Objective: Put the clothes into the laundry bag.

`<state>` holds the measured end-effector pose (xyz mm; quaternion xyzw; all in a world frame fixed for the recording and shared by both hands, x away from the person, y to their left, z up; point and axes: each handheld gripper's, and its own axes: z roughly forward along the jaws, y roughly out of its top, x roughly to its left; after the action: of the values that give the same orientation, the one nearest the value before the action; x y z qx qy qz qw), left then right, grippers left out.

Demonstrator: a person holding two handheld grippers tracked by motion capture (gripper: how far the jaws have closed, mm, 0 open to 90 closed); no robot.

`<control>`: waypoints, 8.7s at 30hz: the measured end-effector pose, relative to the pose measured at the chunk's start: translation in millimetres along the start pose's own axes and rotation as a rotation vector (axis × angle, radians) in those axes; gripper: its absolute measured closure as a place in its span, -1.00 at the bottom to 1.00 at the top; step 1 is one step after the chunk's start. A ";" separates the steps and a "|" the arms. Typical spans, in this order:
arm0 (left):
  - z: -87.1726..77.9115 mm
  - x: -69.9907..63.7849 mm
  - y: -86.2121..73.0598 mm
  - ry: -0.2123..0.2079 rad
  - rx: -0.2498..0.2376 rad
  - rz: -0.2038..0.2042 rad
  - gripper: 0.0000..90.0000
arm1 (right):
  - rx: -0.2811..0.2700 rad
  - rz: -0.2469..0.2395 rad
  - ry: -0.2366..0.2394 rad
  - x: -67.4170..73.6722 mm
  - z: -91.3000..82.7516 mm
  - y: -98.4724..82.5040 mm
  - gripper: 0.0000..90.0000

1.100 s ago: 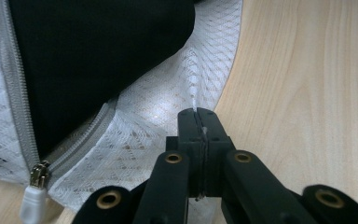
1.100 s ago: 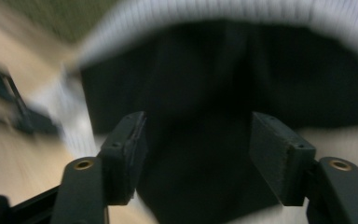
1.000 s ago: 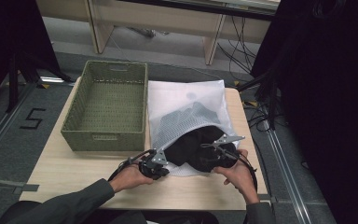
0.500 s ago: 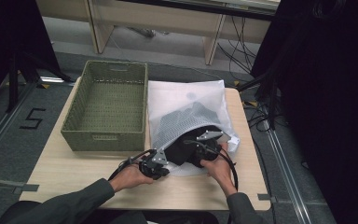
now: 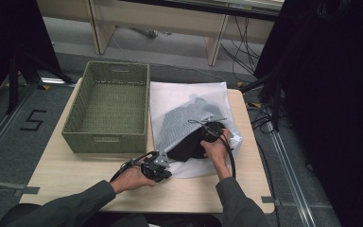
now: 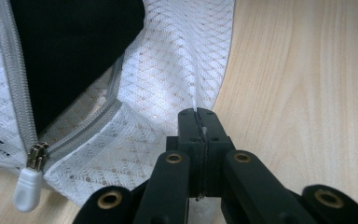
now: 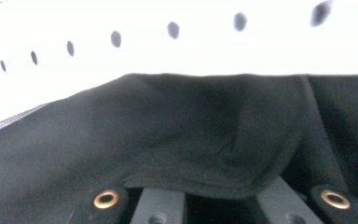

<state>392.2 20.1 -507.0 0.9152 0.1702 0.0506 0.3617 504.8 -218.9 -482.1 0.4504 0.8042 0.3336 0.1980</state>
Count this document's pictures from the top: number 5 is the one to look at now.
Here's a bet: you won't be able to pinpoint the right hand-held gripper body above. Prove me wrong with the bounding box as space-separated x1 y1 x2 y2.
188 116 228 143

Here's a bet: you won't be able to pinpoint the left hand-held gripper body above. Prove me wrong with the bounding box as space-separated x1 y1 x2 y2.
141 150 171 182

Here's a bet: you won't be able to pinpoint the black cloth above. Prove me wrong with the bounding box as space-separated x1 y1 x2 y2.
166 122 226 163

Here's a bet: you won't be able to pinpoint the white mesh laundry bag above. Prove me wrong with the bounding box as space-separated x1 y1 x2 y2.
149 80 244 179

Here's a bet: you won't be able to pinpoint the person's right hand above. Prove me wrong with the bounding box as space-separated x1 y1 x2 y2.
200 129 232 173

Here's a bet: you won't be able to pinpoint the person's left hand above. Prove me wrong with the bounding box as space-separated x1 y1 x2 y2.
110 166 156 195

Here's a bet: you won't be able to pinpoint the green woven basket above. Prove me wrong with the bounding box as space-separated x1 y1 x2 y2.
60 61 151 154

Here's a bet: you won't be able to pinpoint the black metal stand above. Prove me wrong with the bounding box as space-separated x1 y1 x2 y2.
239 67 286 133
6 51 77 115

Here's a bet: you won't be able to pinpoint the grey power strip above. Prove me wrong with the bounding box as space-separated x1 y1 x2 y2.
129 26 173 40

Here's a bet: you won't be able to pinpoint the light wooden desk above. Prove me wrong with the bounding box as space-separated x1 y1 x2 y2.
36 0 285 67

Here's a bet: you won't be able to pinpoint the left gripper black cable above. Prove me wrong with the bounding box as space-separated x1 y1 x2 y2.
109 150 159 183

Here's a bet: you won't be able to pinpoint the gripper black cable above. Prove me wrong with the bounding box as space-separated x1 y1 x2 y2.
201 124 236 179
109 150 159 183

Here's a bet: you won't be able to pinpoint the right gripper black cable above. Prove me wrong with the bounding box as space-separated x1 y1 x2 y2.
201 124 236 179

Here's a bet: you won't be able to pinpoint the black floor cables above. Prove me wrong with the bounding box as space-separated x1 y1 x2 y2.
219 15 268 77

